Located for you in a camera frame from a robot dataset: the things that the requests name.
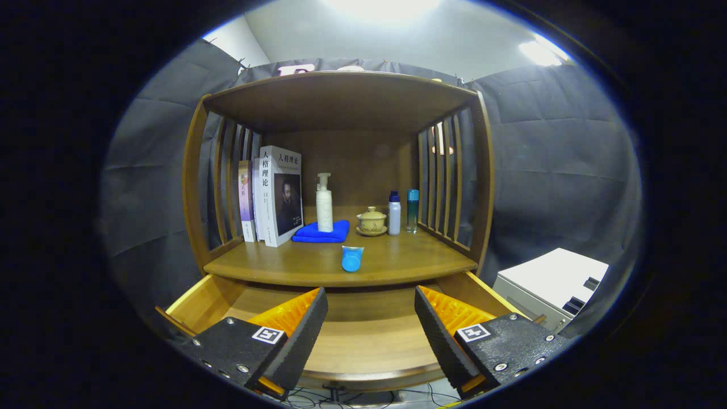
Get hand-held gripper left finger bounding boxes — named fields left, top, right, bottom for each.
left=176, top=287, right=329, bottom=401

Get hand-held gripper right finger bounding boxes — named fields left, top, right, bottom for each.
left=414, top=286, right=570, bottom=401

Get brown wooden drawer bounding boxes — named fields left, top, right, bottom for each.
left=154, top=272, right=546, bottom=393

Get blue white cosmetic tube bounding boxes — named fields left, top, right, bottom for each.
left=341, top=245, right=365, bottom=273

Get wooden countertop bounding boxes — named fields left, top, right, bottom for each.
left=203, top=224, right=479, bottom=288

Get brown wooden cabinet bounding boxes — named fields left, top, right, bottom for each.
left=182, top=71, right=495, bottom=393

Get blue folded cloth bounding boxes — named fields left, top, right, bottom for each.
left=291, top=220, right=350, bottom=244

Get white pump bottle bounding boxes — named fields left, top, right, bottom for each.
left=316, top=173, right=334, bottom=233

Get white bottle blue cap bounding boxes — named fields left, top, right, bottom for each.
left=388, top=191, right=402, bottom=236

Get teal slim bottle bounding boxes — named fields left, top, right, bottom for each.
left=406, top=189, right=420, bottom=233

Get yellow lidded teacup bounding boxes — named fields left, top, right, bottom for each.
left=357, top=206, right=387, bottom=232

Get thick white portrait book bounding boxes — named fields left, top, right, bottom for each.
left=258, top=145, right=304, bottom=248

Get thin white book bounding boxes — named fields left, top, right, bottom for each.
left=252, top=157, right=265, bottom=242

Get thin purple book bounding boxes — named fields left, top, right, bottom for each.
left=238, top=160, right=256, bottom=243

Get rectangular ceiling light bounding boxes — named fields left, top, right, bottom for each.
left=518, top=37, right=569, bottom=68

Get black floor cables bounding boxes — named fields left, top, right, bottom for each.
left=281, top=383, right=455, bottom=409

